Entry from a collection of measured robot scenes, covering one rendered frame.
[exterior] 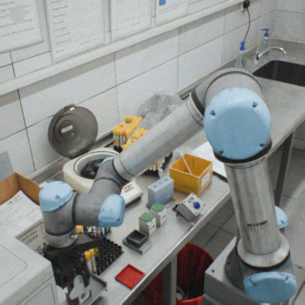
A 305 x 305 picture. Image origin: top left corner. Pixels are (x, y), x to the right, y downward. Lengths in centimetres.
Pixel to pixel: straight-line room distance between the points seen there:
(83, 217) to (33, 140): 79
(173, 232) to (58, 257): 54
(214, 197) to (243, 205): 76
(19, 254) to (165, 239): 58
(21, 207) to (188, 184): 63
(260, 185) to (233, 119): 17
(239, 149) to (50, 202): 44
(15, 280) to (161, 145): 44
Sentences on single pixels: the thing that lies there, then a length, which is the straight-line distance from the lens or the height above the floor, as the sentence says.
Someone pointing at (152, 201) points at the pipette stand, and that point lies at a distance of 151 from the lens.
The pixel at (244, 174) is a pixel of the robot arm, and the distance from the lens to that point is 81.
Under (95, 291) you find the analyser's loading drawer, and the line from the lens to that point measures 125.
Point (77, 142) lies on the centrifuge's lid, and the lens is 173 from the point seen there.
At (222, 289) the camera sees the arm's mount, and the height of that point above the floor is 93.
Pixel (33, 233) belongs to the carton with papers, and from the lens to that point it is 135.
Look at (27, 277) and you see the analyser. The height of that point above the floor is 117.
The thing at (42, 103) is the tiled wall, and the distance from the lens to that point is 165.
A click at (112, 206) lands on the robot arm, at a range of 92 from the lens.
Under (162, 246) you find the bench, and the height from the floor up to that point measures 87.
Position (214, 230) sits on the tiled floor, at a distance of 276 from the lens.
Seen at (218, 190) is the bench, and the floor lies 87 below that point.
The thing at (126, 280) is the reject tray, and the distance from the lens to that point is 131.
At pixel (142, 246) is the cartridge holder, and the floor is 89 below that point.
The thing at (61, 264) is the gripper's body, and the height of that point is 111.
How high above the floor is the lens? 187
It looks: 32 degrees down
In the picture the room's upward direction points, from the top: 1 degrees counter-clockwise
